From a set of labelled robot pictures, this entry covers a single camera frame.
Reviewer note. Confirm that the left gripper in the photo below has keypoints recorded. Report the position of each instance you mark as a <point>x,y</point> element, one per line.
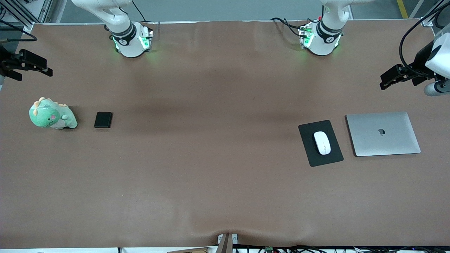
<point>419,59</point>

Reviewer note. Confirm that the white computer mouse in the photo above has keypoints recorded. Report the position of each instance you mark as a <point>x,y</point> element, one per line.
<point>322,142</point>

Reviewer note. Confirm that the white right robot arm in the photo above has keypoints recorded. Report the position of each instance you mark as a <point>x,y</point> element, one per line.
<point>130,47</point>

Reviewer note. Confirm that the green dinosaur plush toy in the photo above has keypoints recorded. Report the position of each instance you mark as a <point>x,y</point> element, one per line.
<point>45,116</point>

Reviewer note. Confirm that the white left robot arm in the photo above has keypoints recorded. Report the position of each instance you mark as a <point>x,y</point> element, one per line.
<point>321,47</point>

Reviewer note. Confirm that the large table cover mat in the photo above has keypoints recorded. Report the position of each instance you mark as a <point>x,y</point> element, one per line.
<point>225,193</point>

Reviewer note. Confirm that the aluminium frame profile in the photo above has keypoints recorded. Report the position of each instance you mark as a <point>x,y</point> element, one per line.
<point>429,17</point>
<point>44,12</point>

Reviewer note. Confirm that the silver laptop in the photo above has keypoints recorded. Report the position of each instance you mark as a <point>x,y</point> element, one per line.
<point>372,140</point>

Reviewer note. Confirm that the black mouse pad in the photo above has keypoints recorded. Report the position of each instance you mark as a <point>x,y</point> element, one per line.
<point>306,133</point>

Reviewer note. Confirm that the black phone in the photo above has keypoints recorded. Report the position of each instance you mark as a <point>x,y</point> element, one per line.
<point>103,120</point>

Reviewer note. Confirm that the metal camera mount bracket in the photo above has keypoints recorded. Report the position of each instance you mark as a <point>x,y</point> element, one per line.
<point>225,244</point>

